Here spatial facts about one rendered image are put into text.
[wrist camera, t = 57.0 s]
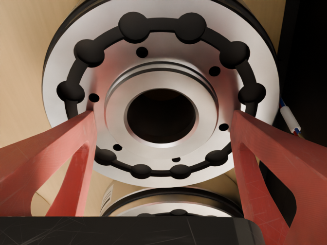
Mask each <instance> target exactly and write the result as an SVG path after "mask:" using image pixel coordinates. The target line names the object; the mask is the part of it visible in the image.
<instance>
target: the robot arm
mask: <svg viewBox="0 0 327 245"><path fill-rule="evenodd" d="M230 140H231V147H232V154H233V161H234V168H235V174H236V180H237V185H238V190H239V195H240V200H241V204H242V209H243V214H244V218H239V217H197V216H83V215H84V210H85V205H86V201H87V196H88V191H89V186H90V181H91V174H92V169H93V162H94V155H95V149H96V141H97V130H96V124H95V118H94V113H93V111H92V110H87V111H85V112H83V113H81V114H79V115H77V116H75V117H73V118H71V119H69V120H67V121H65V122H63V123H61V124H59V125H57V126H55V127H53V128H51V129H49V130H47V131H45V132H42V133H39V134H37V135H34V136H31V137H29V138H26V139H23V140H21V141H18V142H15V143H13V144H10V145H7V146H5V147H2V148H0V245H327V147H324V146H321V145H319V144H316V143H314V142H311V141H308V140H305V139H303V138H300V137H297V136H295V135H292V134H289V133H287V132H284V131H282V130H280V129H277V128H275V127H273V126H271V125H269V124H267V123H265V122H263V121H261V120H259V119H257V118H255V117H253V116H251V115H249V114H247V113H245V112H244V111H242V110H235V111H234V113H233V118H232V124H231V130H230ZM255 155H256V156H257V157H258V158H259V159H260V160H261V161H262V162H263V163H264V164H265V165H266V166H267V167H268V168H269V169H270V170H271V171H272V172H273V173H274V174H275V175H276V176H277V177H278V178H279V179H280V180H281V181H282V182H283V183H284V184H285V185H286V186H287V187H288V188H289V189H290V190H291V191H292V193H293V195H294V197H295V200H296V205H297V210H296V214H295V217H294V219H293V222H292V224H291V227H290V228H289V226H288V225H287V223H286V221H285V219H284V218H283V216H282V214H281V212H280V211H279V209H278V207H277V205H276V204H275V202H274V200H273V199H272V197H271V195H270V193H269V191H268V189H267V187H266V184H265V182H264V179H263V176H262V173H261V171H260V168H259V165H258V163H257V160H256V158H255ZM71 156H72V159H71V161H70V163H69V166H68V169H67V172H66V174H65V177H64V180H63V182H62V185H61V187H60V190H59V192H58V194H57V196H56V198H55V199H54V201H53V203H52V204H51V206H50V208H49V210H48V211H47V213H46V215H45V216H32V215H31V202H32V198H33V196H34V194H35V192H36V191H37V190H38V189H39V188H40V187H41V186H42V185H43V184H44V183H45V182H46V181H47V180H48V179H49V178H50V177H51V176H52V175H53V174H54V173H55V172H56V171H57V170H58V169H59V168H60V167H61V166H62V165H63V164H64V163H65V162H66V161H67V160H68V159H69V158H70V157H71Z"/></svg>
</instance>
